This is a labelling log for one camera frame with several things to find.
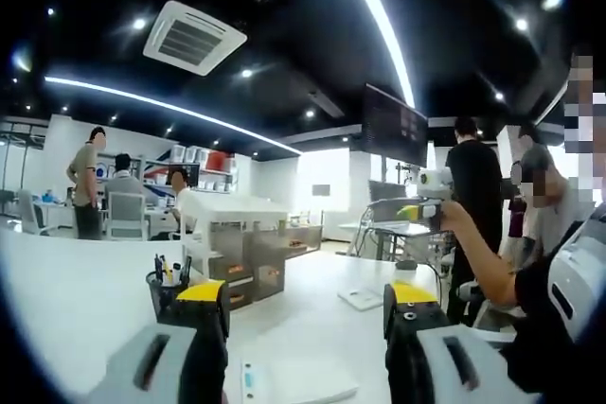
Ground open grey laptop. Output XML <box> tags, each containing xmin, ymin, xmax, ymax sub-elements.
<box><xmin>367</xmin><ymin>180</ymin><xmax>427</xmax><ymax>225</ymax></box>

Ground hanging black monitor screen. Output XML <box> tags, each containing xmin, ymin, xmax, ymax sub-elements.
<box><xmin>363</xmin><ymin>82</ymin><xmax>430</xmax><ymax>167</ymax></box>

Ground white desk chair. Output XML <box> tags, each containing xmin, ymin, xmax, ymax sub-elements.
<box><xmin>457</xmin><ymin>279</ymin><xmax>520</xmax><ymax>343</ymax></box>

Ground long straight ceiling light strip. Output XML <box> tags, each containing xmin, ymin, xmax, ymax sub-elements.
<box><xmin>330</xmin><ymin>0</ymin><xmax>417</xmax><ymax>110</ymax></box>

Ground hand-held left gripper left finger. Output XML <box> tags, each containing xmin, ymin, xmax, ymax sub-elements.
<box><xmin>89</xmin><ymin>279</ymin><xmax>232</xmax><ymax>404</ymax></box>

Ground black desktop monitor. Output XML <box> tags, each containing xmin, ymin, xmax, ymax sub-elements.
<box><xmin>177</xmin><ymin>163</ymin><xmax>203</xmax><ymax>185</ymax></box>

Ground thick sticky note stack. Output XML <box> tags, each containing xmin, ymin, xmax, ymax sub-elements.
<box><xmin>336</xmin><ymin>286</ymin><xmax>385</xmax><ymax>313</ymax></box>

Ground white chest device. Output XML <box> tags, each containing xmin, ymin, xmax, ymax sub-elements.
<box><xmin>546</xmin><ymin>219</ymin><xmax>606</xmax><ymax>346</ymax></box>

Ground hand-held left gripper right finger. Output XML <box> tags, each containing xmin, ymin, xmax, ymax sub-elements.
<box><xmin>382</xmin><ymin>280</ymin><xmax>541</xmax><ymax>404</ymax></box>

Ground grey mesh office chair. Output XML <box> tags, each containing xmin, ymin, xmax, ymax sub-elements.
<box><xmin>104</xmin><ymin>191</ymin><xmax>149</xmax><ymax>240</ymax></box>

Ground wall shelf with storage boxes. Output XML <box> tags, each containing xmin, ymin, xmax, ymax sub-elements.
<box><xmin>155</xmin><ymin>143</ymin><xmax>238</xmax><ymax>192</ymax></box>

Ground person's upper body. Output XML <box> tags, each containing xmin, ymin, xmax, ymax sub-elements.
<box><xmin>501</xmin><ymin>252</ymin><xmax>606</xmax><ymax>404</ymax></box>

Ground black mesh pen holder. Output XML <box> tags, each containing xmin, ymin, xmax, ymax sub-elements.
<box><xmin>145</xmin><ymin>270</ymin><xmax>190</xmax><ymax>325</ymax></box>

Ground curved ceiling light strip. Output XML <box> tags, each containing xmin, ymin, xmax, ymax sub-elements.
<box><xmin>45</xmin><ymin>75</ymin><xmax>304</xmax><ymax>156</ymax></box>

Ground red storage box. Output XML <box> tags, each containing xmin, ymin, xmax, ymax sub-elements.
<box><xmin>207</xmin><ymin>151</ymin><xmax>237</xmax><ymax>171</ymax></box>

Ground white desk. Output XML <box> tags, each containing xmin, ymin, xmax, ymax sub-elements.
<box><xmin>0</xmin><ymin>228</ymin><xmax>441</xmax><ymax>404</ymax></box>

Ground ceiling air conditioner vent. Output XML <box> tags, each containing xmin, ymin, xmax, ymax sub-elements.
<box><xmin>142</xmin><ymin>0</ymin><xmax>249</xmax><ymax>78</ymax></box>

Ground person's right hand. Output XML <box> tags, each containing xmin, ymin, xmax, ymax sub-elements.
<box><xmin>437</xmin><ymin>199</ymin><xmax>474</xmax><ymax>236</ymax></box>

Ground beige plastic drawer cabinet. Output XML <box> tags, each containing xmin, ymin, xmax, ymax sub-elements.
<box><xmin>179</xmin><ymin>189</ymin><xmax>293</xmax><ymax>310</ymax></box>

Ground round ceiling spotlights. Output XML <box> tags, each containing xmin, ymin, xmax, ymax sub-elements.
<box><xmin>11</xmin><ymin>0</ymin><xmax>564</xmax><ymax>148</ymax></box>

